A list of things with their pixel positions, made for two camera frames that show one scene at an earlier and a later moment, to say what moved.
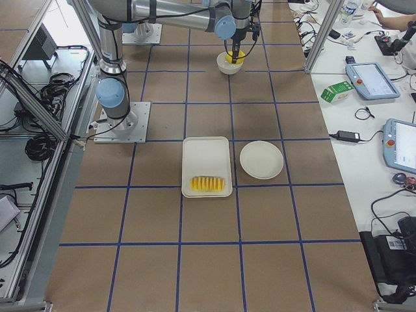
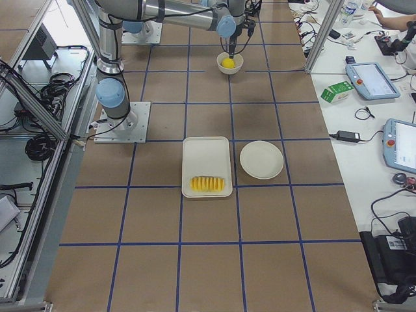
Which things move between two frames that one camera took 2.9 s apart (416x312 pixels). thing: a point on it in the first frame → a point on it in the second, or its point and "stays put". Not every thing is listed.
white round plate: [261, 160] stays put
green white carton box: [337, 91] stays put
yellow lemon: [240, 59] → [228, 63]
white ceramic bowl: [228, 68] stays put
